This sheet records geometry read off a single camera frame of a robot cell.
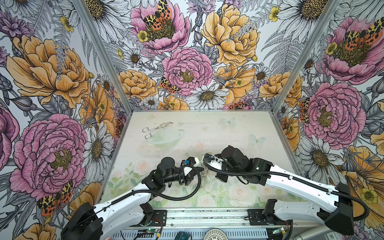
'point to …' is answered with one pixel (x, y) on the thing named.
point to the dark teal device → (182, 235)
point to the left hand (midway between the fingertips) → (201, 171)
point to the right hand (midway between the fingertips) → (212, 171)
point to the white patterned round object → (215, 234)
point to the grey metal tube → (315, 232)
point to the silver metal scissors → (163, 125)
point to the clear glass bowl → (166, 139)
